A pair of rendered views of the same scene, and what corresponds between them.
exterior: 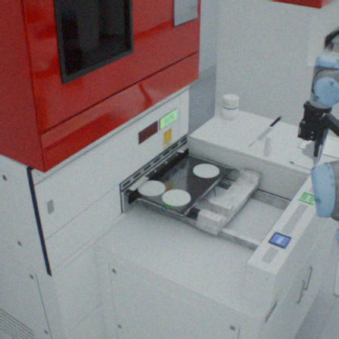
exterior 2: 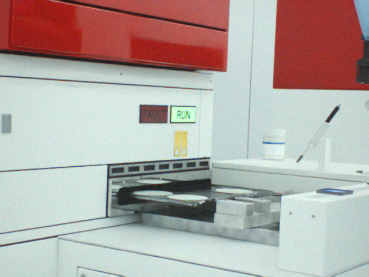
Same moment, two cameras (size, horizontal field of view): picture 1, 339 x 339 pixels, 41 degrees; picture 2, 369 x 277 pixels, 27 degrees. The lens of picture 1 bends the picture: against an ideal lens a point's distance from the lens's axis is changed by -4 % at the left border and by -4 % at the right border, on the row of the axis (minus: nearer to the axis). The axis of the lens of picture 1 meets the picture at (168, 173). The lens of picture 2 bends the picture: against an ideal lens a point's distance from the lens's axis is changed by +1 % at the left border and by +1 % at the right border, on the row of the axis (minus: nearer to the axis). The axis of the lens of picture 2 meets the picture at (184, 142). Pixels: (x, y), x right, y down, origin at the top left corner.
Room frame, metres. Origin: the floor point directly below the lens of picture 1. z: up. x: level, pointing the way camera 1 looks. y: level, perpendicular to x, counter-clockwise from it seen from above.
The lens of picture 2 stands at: (-0.47, -0.09, 1.13)
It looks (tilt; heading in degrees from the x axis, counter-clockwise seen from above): 3 degrees down; 2
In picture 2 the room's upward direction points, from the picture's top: 2 degrees clockwise
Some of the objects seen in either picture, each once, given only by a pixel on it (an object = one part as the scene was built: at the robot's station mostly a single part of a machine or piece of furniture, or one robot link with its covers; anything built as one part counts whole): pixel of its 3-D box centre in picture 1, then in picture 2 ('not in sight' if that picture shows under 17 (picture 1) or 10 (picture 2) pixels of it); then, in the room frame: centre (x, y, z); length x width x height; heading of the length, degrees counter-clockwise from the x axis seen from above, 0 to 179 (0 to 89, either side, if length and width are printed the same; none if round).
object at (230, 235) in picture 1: (204, 225); (226, 230); (1.31, -0.13, 0.84); 0.50 x 0.02 x 0.03; 57
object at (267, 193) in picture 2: (209, 190); (236, 198); (1.44, -0.15, 0.90); 0.38 x 0.01 x 0.01; 147
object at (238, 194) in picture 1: (231, 202); (268, 213); (1.40, -0.23, 0.87); 0.36 x 0.08 x 0.03; 147
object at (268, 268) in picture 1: (292, 234); (360, 221); (1.18, -0.41, 0.89); 0.55 x 0.09 x 0.14; 147
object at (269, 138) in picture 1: (265, 138); (319, 145); (1.58, -0.37, 1.03); 0.06 x 0.04 x 0.13; 57
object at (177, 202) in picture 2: (140, 198); (135, 196); (1.38, 0.10, 0.90); 0.37 x 0.01 x 0.01; 57
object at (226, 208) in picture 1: (221, 206); (252, 204); (1.34, -0.19, 0.89); 0.08 x 0.03 x 0.03; 57
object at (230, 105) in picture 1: (230, 107); (273, 143); (1.92, -0.27, 1.01); 0.07 x 0.07 x 0.10
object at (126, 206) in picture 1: (157, 175); (164, 190); (1.54, 0.04, 0.89); 0.44 x 0.02 x 0.10; 147
